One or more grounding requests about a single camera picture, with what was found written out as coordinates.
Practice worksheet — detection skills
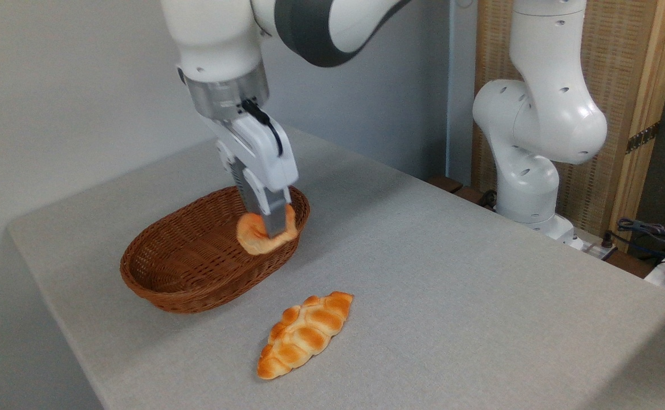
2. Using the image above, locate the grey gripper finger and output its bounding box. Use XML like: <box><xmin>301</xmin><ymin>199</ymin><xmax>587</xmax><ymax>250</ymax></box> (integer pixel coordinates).
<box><xmin>216</xmin><ymin>140</ymin><xmax>263</xmax><ymax>217</ymax></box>
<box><xmin>246</xmin><ymin>171</ymin><xmax>293</xmax><ymax>240</ymax></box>

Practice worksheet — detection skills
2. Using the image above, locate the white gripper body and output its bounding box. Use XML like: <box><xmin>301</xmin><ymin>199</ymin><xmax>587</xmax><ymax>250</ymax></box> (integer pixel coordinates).
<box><xmin>197</xmin><ymin>112</ymin><xmax>299</xmax><ymax>194</ymax></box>

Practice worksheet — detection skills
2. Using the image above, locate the round orange bread roll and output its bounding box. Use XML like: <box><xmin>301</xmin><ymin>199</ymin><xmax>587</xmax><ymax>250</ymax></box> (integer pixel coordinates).
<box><xmin>235</xmin><ymin>203</ymin><xmax>299</xmax><ymax>256</ymax></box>

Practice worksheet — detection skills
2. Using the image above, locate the long braided bread loaf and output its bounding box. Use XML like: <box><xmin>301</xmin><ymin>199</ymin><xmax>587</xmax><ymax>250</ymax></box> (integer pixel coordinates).
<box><xmin>256</xmin><ymin>291</ymin><xmax>354</xmax><ymax>380</ymax></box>

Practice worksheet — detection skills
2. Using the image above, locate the brown wicker basket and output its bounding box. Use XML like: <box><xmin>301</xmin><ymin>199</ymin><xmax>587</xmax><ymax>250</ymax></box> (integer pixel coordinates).
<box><xmin>119</xmin><ymin>183</ymin><xmax>311</xmax><ymax>314</ymax></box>

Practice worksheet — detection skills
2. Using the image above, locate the wooden woven folding screen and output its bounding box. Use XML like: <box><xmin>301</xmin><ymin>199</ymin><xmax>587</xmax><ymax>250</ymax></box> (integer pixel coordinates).
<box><xmin>471</xmin><ymin>0</ymin><xmax>665</xmax><ymax>252</ymax></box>

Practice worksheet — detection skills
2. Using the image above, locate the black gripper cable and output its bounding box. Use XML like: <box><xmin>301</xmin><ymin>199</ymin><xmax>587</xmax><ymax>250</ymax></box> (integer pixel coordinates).
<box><xmin>240</xmin><ymin>99</ymin><xmax>285</xmax><ymax>158</ymax></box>

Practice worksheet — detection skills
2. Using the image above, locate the dark cable bundle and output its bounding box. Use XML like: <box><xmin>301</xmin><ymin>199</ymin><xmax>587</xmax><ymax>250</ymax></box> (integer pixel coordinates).
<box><xmin>601</xmin><ymin>216</ymin><xmax>665</xmax><ymax>269</ymax></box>

